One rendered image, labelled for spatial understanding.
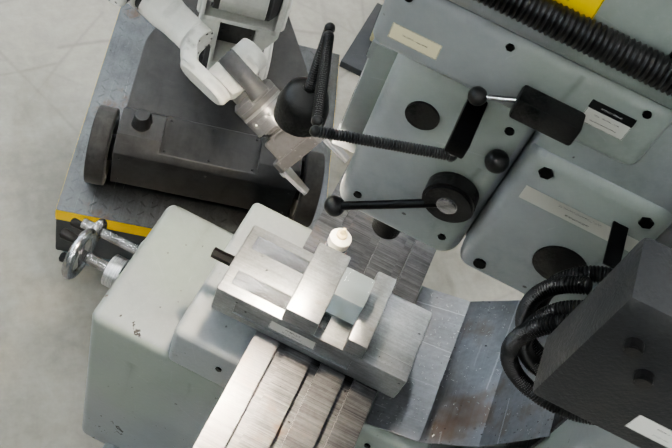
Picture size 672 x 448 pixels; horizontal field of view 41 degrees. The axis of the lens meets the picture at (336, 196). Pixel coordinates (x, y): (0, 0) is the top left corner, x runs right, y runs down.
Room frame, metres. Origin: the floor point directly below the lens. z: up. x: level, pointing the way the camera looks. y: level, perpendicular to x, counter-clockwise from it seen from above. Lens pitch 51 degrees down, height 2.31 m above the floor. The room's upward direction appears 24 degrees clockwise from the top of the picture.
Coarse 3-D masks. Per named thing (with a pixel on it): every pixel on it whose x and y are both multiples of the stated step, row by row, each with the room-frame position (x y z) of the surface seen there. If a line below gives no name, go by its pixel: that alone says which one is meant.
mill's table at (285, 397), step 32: (320, 224) 1.02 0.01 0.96; (352, 224) 1.05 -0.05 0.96; (352, 256) 0.98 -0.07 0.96; (384, 256) 1.01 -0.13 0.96; (416, 256) 1.04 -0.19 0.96; (416, 288) 0.97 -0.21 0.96; (256, 352) 0.72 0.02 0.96; (288, 352) 0.74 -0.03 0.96; (256, 384) 0.67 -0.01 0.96; (288, 384) 0.69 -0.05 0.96; (320, 384) 0.71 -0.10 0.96; (352, 384) 0.74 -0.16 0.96; (224, 416) 0.59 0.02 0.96; (256, 416) 0.61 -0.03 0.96; (288, 416) 0.64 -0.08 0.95; (320, 416) 0.66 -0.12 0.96; (352, 416) 0.68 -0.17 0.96
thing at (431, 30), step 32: (416, 0) 0.77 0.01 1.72; (448, 0) 0.78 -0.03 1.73; (384, 32) 0.78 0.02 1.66; (416, 32) 0.77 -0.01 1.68; (448, 32) 0.77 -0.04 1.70; (480, 32) 0.77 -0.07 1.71; (512, 32) 0.77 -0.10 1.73; (448, 64) 0.77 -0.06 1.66; (480, 64) 0.77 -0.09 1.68; (512, 64) 0.77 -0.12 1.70; (544, 64) 0.76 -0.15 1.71; (576, 64) 0.77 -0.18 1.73; (512, 96) 0.77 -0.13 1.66; (576, 96) 0.76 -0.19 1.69; (608, 96) 0.76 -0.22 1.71; (640, 96) 0.76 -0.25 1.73; (608, 128) 0.76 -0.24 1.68; (640, 128) 0.76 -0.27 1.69
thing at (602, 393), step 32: (640, 256) 0.56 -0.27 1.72; (608, 288) 0.55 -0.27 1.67; (640, 288) 0.52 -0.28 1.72; (576, 320) 0.55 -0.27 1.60; (608, 320) 0.51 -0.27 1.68; (640, 320) 0.50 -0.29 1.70; (544, 352) 0.55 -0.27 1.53; (576, 352) 0.51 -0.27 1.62; (608, 352) 0.50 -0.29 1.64; (640, 352) 0.49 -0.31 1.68; (544, 384) 0.51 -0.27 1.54; (576, 384) 0.50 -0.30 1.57; (608, 384) 0.50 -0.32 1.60; (640, 384) 0.49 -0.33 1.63; (608, 416) 0.50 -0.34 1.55; (640, 416) 0.50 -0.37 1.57
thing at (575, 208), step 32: (544, 160) 0.76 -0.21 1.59; (512, 192) 0.76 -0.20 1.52; (544, 192) 0.76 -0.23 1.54; (576, 192) 0.76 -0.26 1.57; (608, 192) 0.76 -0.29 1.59; (480, 224) 0.77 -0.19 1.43; (512, 224) 0.76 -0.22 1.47; (544, 224) 0.76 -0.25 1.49; (576, 224) 0.76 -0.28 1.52; (608, 224) 0.75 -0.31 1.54; (640, 224) 0.75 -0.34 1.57; (480, 256) 0.76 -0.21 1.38; (512, 256) 0.76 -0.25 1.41; (544, 256) 0.75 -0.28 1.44; (576, 256) 0.75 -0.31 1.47
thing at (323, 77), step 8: (328, 32) 0.82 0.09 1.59; (328, 40) 0.80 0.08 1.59; (328, 48) 0.79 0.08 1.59; (320, 56) 0.78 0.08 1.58; (328, 56) 0.78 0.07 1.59; (320, 64) 0.76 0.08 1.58; (328, 64) 0.77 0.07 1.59; (320, 72) 0.75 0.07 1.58; (328, 72) 0.76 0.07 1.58; (320, 80) 0.74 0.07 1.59; (328, 80) 0.75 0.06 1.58; (320, 88) 0.72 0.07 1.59; (320, 96) 0.71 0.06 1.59; (320, 104) 0.70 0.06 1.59; (312, 112) 0.69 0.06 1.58; (320, 112) 0.69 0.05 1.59; (312, 120) 0.68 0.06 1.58; (320, 120) 0.68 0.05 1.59
